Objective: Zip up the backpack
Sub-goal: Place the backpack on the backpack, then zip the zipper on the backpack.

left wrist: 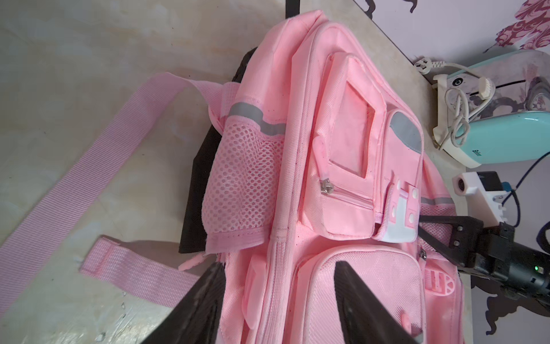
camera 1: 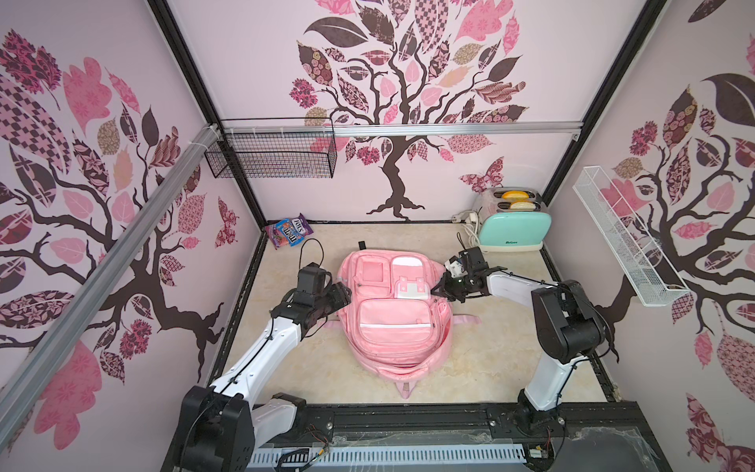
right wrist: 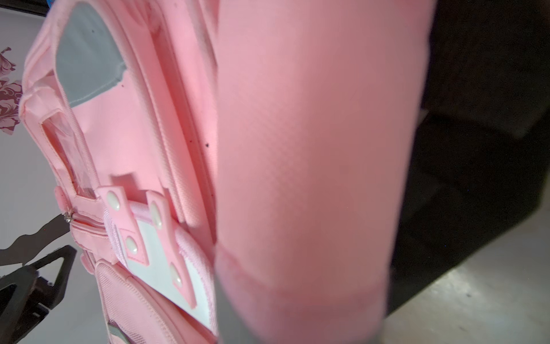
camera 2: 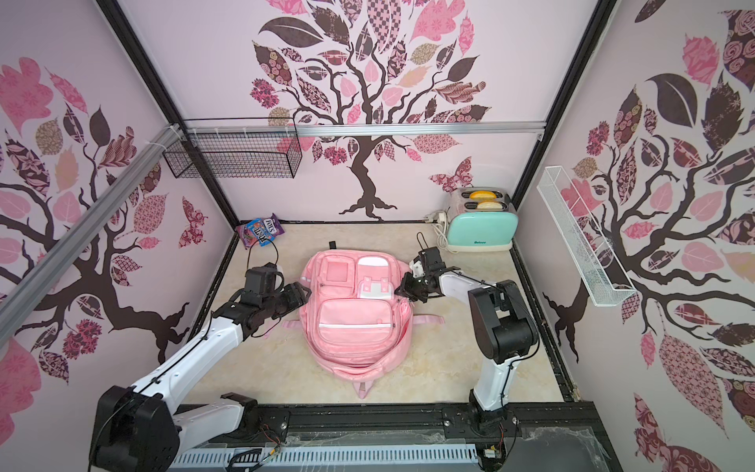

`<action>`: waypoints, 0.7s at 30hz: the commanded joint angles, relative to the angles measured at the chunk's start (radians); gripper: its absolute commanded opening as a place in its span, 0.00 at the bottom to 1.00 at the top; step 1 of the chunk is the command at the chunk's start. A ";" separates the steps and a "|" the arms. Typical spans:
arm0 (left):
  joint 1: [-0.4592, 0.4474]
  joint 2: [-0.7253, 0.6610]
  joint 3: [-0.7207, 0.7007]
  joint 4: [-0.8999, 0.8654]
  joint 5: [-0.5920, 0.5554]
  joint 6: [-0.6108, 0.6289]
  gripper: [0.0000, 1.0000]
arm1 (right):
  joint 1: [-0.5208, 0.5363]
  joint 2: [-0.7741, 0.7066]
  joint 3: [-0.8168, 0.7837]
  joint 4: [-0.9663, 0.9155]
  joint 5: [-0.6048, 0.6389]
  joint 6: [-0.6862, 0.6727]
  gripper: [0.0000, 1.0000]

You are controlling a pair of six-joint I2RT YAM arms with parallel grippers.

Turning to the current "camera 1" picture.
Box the pink backpack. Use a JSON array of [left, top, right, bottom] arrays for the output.
[[332, 249, 482, 399]]

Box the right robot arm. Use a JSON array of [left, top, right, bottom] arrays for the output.
[[432, 269, 608, 437]]

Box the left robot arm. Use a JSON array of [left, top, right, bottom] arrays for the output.
[[161, 282, 351, 471]]

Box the pink candy packet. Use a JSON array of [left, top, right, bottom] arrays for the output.
[[263, 224, 288, 250]]

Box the blue M&M's packet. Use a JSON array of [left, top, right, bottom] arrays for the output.
[[275, 218, 307, 247]]

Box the purple candy packet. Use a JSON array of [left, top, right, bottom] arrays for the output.
[[291, 214, 314, 238]]

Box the mint green toaster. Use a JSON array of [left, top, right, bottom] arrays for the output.
[[472, 187, 552, 252]]

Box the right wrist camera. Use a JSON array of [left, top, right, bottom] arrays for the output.
[[444, 247, 489, 277]]

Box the white power cord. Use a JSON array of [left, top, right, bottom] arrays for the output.
[[450, 210, 482, 252]]

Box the black wire basket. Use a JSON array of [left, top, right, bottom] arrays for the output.
[[204, 116, 337, 179]]

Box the white cable duct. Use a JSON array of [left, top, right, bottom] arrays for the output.
[[247, 444, 527, 471]]

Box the aluminium rail back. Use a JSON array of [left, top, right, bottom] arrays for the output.
[[224, 121, 583, 138]]

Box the aluminium rail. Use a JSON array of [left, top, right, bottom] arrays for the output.
[[1, 124, 220, 448], [224, 121, 583, 138]]

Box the white wire basket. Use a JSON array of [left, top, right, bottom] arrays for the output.
[[573, 166, 692, 307]]

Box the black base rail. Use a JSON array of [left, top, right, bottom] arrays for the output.
[[256, 401, 672, 471]]

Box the aluminium rail left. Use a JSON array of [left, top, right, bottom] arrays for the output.
[[1, 124, 220, 448]]

